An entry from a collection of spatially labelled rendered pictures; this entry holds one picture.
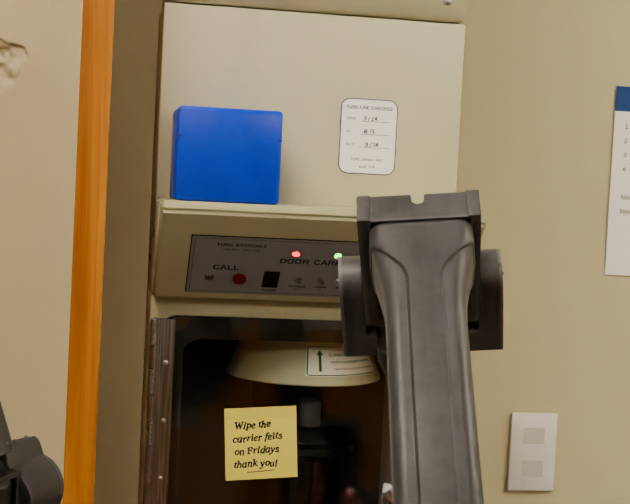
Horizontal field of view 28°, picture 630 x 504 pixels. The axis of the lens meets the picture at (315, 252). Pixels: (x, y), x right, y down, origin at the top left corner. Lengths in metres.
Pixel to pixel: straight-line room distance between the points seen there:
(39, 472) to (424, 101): 0.58
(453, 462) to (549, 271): 1.21
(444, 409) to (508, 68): 1.19
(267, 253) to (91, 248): 0.17
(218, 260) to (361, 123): 0.22
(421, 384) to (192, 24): 0.70
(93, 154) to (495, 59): 0.78
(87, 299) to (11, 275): 0.53
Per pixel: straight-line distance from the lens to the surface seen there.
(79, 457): 1.24
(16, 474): 1.02
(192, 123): 1.20
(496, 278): 0.83
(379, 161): 1.33
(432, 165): 1.35
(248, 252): 1.23
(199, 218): 1.20
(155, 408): 1.31
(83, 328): 1.22
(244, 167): 1.20
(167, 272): 1.25
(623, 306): 1.90
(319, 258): 1.25
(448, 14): 1.36
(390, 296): 0.73
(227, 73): 1.31
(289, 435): 1.33
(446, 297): 0.72
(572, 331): 1.87
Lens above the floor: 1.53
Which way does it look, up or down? 3 degrees down
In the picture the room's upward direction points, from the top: 3 degrees clockwise
